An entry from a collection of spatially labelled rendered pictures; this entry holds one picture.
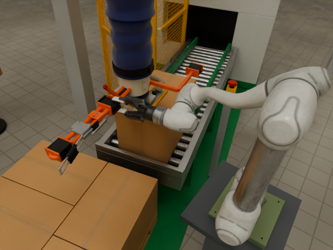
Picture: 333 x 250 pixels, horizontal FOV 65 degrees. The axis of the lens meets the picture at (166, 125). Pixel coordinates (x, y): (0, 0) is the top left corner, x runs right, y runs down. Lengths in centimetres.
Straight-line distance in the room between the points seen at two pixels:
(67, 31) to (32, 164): 118
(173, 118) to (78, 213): 89
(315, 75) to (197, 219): 91
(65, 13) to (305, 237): 270
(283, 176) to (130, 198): 165
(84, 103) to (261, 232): 214
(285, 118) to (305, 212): 200
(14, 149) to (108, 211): 168
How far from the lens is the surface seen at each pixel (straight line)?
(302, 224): 260
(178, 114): 122
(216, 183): 161
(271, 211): 154
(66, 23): 255
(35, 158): 215
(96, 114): 130
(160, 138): 177
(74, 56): 265
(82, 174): 193
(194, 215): 147
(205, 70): 320
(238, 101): 104
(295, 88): 82
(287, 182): 283
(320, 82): 91
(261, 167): 94
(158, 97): 160
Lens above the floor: 199
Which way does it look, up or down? 40 degrees down
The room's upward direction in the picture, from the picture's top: 3 degrees clockwise
